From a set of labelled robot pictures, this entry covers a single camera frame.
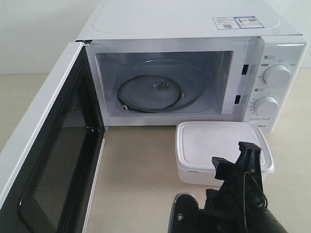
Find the white upper power knob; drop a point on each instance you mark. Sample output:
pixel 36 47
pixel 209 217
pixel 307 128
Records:
pixel 277 75

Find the white Midea microwave body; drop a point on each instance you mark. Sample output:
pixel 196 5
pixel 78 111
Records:
pixel 163 62

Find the white microwave door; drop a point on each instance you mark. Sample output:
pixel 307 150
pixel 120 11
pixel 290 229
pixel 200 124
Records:
pixel 50 164

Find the white lidded plastic container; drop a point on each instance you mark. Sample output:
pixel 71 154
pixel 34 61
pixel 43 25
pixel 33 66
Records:
pixel 197 142

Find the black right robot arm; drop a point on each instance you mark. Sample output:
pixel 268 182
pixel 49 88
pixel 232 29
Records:
pixel 240 205

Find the white lower timer knob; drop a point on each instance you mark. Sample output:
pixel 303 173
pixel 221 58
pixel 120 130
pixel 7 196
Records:
pixel 266 106

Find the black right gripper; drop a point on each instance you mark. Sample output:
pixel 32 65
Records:
pixel 240 205

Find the white blue label sticker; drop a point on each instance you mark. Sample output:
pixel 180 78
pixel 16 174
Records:
pixel 226 23

